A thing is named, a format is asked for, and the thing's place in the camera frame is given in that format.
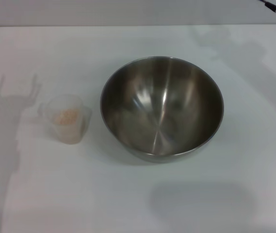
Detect white rice grains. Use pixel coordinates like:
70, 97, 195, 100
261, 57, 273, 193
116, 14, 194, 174
53, 108, 81, 127

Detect translucent plastic measuring cup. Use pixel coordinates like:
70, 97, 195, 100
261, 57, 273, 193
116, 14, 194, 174
38, 94, 92, 146

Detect stainless steel mixing bowl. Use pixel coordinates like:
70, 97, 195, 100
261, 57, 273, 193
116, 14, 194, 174
100, 56, 225, 163

